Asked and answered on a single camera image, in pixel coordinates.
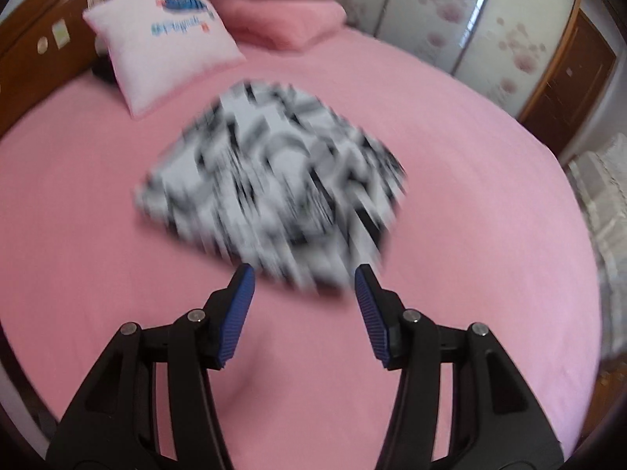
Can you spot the brown wooden headboard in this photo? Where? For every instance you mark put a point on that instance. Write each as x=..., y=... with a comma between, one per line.
x=29, y=68

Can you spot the white cushion with blue print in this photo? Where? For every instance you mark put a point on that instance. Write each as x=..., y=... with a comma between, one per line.
x=156, y=54

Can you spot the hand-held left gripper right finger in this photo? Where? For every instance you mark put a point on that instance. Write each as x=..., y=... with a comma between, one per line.
x=372, y=318

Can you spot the pink folded pillows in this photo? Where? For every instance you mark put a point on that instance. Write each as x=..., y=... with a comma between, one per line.
x=284, y=14

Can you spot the floral sliding wardrobe doors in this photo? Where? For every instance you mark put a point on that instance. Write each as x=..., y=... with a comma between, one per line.
x=490, y=49

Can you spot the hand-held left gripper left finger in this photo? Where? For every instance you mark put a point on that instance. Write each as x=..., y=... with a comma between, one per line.
x=237, y=313

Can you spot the black and white printed jacket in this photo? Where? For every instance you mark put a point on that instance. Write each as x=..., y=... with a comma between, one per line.
x=274, y=181

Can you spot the pink bed sheet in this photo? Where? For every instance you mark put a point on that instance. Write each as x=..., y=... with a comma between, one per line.
x=465, y=166

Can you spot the brown wooden door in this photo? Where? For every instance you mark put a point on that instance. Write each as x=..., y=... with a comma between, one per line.
x=573, y=88

